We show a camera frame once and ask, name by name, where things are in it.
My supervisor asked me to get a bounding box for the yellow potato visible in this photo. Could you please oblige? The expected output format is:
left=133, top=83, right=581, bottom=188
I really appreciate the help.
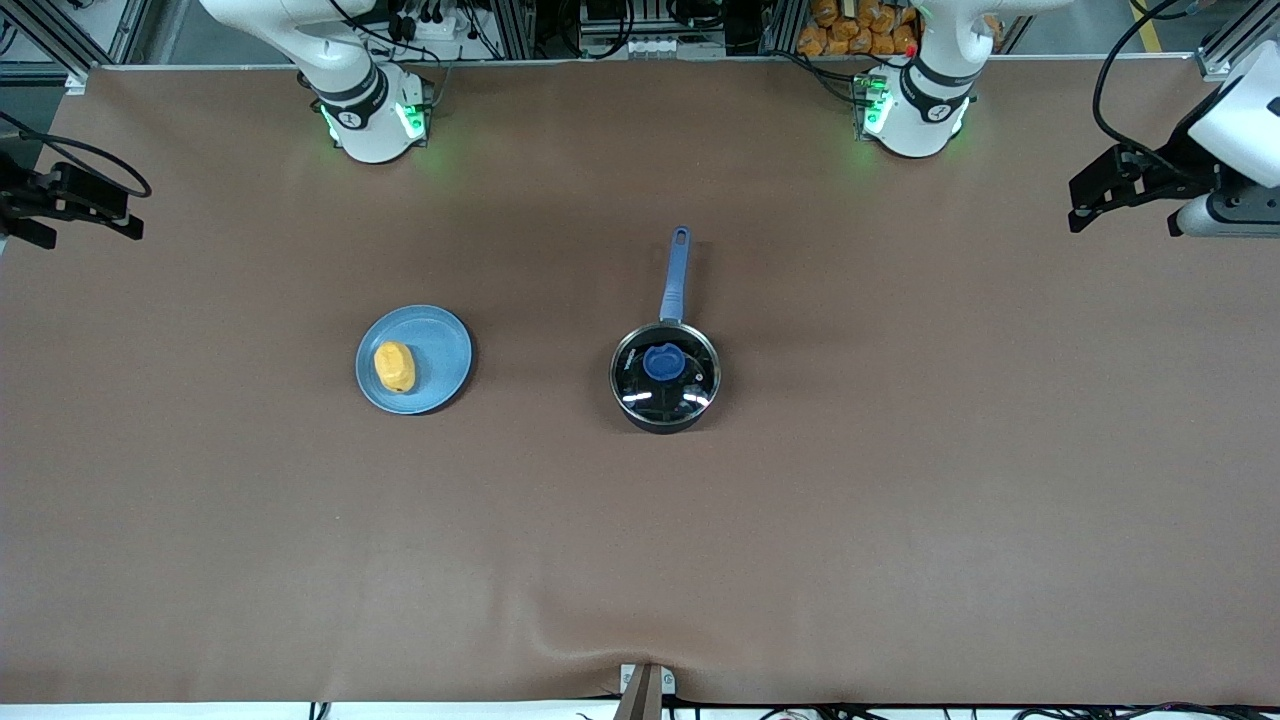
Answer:
left=374, top=341, right=417, bottom=394

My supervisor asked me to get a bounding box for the glass lid with blue knob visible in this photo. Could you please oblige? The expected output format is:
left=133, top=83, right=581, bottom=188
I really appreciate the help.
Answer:
left=612, top=324, right=719, bottom=422

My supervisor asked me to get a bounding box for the pile of orange packets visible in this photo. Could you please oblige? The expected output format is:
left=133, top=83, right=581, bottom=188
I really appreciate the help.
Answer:
left=797, top=0, right=921, bottom=58

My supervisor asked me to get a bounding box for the round blue plate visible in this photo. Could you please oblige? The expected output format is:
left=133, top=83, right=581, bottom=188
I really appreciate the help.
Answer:
left=356, top=304, right=474, bottom=416

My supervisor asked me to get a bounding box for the grey electronics box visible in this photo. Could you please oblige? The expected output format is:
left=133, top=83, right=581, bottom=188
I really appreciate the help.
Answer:
left=578, top=0, right=729, bottom=58

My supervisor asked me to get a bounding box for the brown table cover mat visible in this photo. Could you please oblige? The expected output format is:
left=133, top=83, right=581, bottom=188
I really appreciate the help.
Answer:
left=0, top=57, right=1280, bottom=706

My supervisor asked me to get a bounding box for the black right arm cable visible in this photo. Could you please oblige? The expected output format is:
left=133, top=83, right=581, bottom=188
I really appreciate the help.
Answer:
left=0, top=110, right=153, bottom=199

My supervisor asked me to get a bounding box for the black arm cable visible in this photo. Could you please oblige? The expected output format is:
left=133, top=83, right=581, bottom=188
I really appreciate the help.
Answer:
left=0, top=110, right=153, bottom=199
left=1092, top=0, right=1201, bottom=153

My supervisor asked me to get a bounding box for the aluminium frame profile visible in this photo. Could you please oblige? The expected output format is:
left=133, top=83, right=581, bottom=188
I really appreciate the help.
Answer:
left=0, top=0, right=151, bottom=96
left=1195, top=0, right=1280, bottom=81

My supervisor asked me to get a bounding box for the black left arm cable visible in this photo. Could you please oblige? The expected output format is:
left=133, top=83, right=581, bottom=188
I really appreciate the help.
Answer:
left=1092, top=0, right=1201, bottom=153

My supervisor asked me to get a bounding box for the black saucepan with blue handle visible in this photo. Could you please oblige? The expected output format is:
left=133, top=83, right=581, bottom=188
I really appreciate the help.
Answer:
left=609, top=226, right=721, bottom=435

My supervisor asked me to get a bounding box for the metal table edge bracket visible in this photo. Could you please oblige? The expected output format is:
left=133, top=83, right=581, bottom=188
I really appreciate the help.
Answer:
left=618, top=662, right=677, bottom=720

